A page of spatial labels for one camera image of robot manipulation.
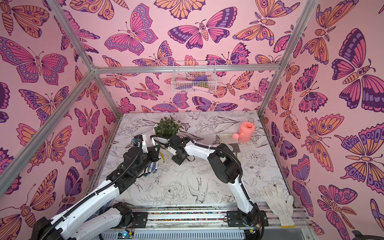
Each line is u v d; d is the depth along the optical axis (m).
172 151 0.84
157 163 0.92
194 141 0.66
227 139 1.06
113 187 0.52
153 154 0.68
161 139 0.88
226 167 0.54
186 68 0.95
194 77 0.96
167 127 0.91
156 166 0.92
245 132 0.97
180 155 0.81
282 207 0.78
